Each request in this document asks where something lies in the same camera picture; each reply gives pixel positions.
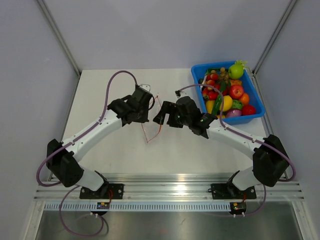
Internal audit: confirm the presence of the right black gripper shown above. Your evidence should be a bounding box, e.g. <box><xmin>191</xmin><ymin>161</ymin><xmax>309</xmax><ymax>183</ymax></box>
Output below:
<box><xmin>153</xmin><ymin>101</ymin><xmax>192</xmax><ymax>129</ymax></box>

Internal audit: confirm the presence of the clear zip top bag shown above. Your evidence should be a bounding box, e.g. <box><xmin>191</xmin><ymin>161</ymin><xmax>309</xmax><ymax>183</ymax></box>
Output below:
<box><xmin>141</xmin><ymin>94</ymin><xmax>162</xmax><ymax>144</ymax></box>

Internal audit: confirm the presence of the yellow toy lemon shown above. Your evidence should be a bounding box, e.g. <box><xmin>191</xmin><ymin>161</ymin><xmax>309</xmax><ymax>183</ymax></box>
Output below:
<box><xmin>222</xmin><ymin>95</ymin><xmax>233</xmax><ymax>112</ymax></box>

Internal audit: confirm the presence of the red toy apple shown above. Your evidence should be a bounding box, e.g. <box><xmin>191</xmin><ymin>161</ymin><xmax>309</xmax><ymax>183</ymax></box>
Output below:
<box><xmin>229</xmin><ymin>84</ymin><xmax>245</xmax><ymax>100</ymax></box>

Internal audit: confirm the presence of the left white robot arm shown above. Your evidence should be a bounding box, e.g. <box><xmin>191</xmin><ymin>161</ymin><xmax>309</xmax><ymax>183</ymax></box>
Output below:
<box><xmin>46</xmin><ymin>84</ymin><xmax>153</xmax><ymax>199</ymax></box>

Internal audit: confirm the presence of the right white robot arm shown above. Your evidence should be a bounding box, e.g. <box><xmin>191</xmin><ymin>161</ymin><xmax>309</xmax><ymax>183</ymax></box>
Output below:
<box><xmin>153</xmin><ymin>96</ymin><xmax>290</xmax><ymax>199</ymax></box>

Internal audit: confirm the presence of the yellow toy mango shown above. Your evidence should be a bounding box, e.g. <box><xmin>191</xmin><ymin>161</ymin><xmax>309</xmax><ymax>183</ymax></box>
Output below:
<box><xmin>205</xmin><ymin>100</ymin><xmax>215</xmax><ymax>114</ymax></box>

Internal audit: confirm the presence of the purple toy onion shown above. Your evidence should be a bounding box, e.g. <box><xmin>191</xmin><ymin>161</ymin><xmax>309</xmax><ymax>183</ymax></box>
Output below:
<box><xmin>225</xmin><ymin>108</ymin><xmax>242</xmax><ymax>118</ymax></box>

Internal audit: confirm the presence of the brown longan toy bunch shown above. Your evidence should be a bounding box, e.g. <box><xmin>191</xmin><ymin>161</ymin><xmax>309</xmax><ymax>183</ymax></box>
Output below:
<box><xmin>217</xmin><ymin>67</ymin><xmax>231</xmax><ymax>85</ymax></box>

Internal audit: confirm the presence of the green toy cabbage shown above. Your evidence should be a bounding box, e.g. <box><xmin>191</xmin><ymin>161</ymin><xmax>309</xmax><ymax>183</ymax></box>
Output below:
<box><xmin>231</xmin><ymin>99</ymin><xmax>244</xmax><ymax>111</ymax></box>

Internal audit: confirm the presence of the yellow toy pineapple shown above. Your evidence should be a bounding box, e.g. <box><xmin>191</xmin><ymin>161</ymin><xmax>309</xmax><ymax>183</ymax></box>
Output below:
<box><xmin>229</xmin><ymin>79</ymin><xmax>243</xmax><ymax>86</ymax></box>

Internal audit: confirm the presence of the green toy apple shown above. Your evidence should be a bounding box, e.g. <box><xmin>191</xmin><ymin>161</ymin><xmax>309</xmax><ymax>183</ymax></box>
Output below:
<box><xmin>228</xmin><ymin>60</ymin><xmax>249</xmax><ymax>80</ymax></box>

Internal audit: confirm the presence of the orange toy orange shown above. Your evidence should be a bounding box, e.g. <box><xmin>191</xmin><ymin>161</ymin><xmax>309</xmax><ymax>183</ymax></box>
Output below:
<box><xmin>239</xmin><ymin>93</ymin><xmax>250</xmax><ymax>106</ymax></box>

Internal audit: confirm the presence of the blue plastic bin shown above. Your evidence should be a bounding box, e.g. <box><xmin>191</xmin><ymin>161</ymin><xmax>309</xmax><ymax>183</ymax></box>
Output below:
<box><xmin>190</xmin><ymin>60</ymin><xmax>265</xmax><ymax>125</ymax></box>

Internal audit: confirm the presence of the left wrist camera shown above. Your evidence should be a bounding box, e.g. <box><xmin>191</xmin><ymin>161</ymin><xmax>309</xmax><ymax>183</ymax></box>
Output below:
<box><xmin>137</xmin><ymin>84</ymin><xmax>151</xmax><ymax>92</ymax></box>

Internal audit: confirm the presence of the aluminium mounting rail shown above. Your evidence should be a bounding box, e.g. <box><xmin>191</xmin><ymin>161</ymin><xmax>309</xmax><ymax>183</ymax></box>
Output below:
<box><xmin>33</xmin><ymin>173</ymin><xmax>305</xmax><ymax>202</ymax></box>

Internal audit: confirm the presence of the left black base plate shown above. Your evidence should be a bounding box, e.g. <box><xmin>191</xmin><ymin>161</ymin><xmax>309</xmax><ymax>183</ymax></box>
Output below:
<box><xmin>79</xmin><ymin>183</ymin><xmax>125</xmax><ymax>200</ymax></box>

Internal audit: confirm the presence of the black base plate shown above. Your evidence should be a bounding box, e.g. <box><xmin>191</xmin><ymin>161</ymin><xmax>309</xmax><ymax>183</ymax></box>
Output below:
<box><xmin>207</xmin><ymin>183</ymin><xmax>257</xmax><ymax>200</ymax></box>
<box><xmin>79</xmin><ymin>183</ymin><xmax>125</xmax><ymax>200</ymax></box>

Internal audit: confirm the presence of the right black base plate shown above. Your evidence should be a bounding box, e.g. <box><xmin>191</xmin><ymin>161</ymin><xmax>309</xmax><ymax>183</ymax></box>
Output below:
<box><xmin>207</xmin><ymin>183</ymin><xmax>257</xmax><ymax>200</ymax></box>

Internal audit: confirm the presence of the white slotted cable duct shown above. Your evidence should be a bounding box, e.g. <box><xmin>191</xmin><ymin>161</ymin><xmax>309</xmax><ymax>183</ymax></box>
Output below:
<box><xmin>44</xmin><ymin>202</ymin><xmax>231</xmax><ymax>212</ymax></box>

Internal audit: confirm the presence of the left aluminium frame post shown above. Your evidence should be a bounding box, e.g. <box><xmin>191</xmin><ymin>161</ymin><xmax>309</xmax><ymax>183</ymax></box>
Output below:
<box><xmin>35</xmin><ymin>0</ymin><xmax>82</xmax><ymax>79</ymax></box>

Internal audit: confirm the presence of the aluminium frame post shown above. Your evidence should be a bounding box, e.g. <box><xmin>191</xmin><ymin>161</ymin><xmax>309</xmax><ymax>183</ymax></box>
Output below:
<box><xmin>35</xmin><ymin>0</ymin><xmax>82</xmax><ymax>79</ymax></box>
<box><xmin>252</xmin><ymin>0</ymin><xmax>299</xmax><ymax>75</ymax></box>

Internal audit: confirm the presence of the right aluminium frame post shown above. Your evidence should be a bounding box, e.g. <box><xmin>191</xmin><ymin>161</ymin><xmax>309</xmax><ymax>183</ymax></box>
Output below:
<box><xmin>252</xmin><ymin>0</ymin><xmax>299</xmax><ymax>75</ymax></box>

